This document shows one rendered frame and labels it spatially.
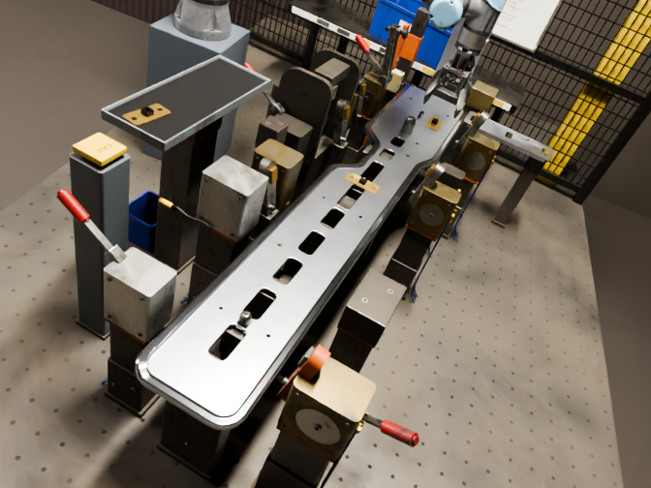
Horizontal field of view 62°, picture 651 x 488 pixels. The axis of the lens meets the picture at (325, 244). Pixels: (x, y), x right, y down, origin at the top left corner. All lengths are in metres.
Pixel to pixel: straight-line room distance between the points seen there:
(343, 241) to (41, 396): 0.66
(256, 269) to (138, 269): 0.22
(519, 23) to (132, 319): 1.67
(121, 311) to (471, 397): 0.84
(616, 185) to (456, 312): 2.74
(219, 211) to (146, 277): 0.23
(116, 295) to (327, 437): 0.39
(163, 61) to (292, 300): 0.84
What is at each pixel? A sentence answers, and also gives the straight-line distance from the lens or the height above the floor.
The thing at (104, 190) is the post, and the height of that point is 1.10.
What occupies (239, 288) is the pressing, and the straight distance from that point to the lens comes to 0.97.
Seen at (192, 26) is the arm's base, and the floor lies 1.13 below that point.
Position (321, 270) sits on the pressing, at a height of 1.00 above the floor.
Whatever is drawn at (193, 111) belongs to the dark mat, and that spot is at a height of 1.16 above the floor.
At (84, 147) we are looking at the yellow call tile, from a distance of 0.97.
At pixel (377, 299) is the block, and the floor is 1.03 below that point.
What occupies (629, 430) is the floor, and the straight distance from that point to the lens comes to 2.73.
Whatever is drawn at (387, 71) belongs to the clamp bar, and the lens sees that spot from 1.68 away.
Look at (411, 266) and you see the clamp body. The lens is 1.43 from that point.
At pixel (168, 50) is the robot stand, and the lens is 1.56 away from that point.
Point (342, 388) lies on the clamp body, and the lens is 0.82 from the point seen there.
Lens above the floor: 1.72
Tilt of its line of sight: 40 degrees down
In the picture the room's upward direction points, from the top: 20 degrees clockwise
